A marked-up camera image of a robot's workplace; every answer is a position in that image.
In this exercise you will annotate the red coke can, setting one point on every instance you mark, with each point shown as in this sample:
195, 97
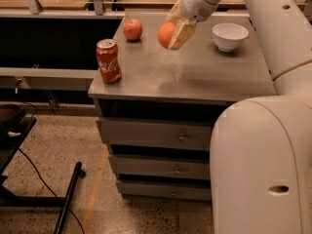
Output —
107, 59

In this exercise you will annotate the black floor stand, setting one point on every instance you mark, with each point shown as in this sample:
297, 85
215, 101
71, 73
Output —
15, 126

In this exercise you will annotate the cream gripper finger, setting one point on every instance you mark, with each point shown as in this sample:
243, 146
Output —
184, 30
174, 14

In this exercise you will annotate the grey drawer cabinet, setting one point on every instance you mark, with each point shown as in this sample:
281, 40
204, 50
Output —
158, 119

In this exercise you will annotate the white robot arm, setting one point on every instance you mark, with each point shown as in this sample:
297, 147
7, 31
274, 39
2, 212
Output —
261, 148

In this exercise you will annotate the orange fruit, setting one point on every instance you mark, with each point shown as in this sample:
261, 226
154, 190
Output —
165, 33

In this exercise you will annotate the red apple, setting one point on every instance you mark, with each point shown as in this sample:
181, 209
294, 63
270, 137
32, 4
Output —
132, 29

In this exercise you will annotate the white ceramic bowl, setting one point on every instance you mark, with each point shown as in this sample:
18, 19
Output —
229, 36

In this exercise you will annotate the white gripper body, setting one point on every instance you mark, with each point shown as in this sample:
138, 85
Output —
194, 4

